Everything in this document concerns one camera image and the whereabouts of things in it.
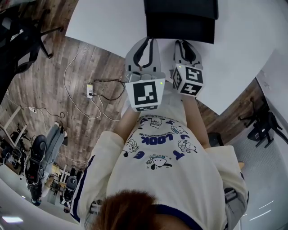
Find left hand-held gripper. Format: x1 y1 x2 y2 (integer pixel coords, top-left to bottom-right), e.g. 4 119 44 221
125 37 167 112

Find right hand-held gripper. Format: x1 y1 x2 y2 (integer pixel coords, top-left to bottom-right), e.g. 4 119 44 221
172 39 204 97

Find black box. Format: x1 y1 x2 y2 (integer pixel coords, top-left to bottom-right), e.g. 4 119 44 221
146 13 216 45

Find person's right forearm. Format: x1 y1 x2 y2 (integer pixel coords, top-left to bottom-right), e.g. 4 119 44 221
182 96 212 150

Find person's left forearm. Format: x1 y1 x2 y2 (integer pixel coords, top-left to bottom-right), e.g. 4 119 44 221
116 107 141 144

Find cream printed shirt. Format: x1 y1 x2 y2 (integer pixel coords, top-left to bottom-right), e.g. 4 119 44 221
69 89 249 230

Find grey trousers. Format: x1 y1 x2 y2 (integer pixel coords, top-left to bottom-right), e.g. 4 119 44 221
225 190 250 225

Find black cable with adapter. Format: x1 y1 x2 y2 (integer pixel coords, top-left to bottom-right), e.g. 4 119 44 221
90 79 126 101

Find long white cable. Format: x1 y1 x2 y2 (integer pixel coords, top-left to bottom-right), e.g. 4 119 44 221
63 44 122 122

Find grey strap buckle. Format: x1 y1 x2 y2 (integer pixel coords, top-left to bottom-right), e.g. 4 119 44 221
224 187 238 203
90 199 103 214

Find white desk frame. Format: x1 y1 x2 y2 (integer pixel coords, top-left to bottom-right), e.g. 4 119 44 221
0 105 27 149

